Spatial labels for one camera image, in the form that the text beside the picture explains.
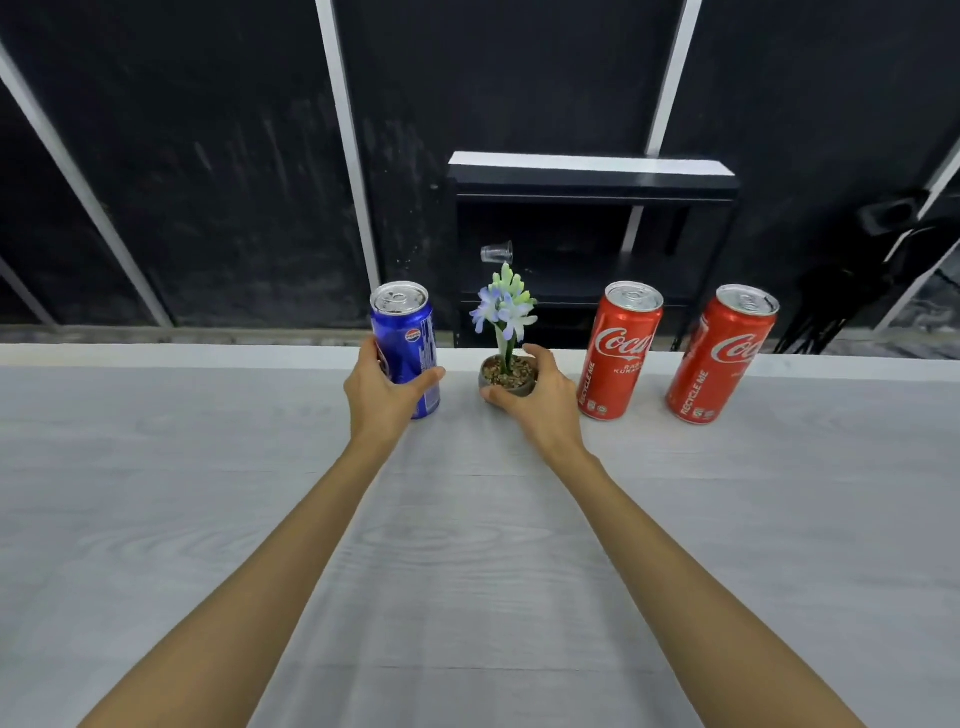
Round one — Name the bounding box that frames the person's right hand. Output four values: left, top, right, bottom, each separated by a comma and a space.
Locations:
479, 343, 587, 468

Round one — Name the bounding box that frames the person's left hand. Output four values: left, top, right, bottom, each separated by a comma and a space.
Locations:
342, 336, 447, 452

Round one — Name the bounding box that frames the small potted artificial flower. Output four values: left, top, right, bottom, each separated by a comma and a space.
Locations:
469, 262, 540, 399

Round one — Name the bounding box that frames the blue soda can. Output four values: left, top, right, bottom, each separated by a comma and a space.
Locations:
369, 281, 442, 420

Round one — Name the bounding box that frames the person's left forearm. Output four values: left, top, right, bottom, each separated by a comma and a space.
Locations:
78, 439, 399, 728

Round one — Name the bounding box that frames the person's right forearm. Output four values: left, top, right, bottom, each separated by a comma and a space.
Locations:
547, 444, 867, 728

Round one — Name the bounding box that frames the red soda can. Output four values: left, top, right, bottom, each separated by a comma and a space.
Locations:
576, 281, 666, 422
665, 284, 781, 426

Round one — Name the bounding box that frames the black shelf unit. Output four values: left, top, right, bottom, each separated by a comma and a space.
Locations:
447, 151, 741, 352

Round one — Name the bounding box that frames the black tripod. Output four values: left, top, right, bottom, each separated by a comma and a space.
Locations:
774, 189, 948, 355

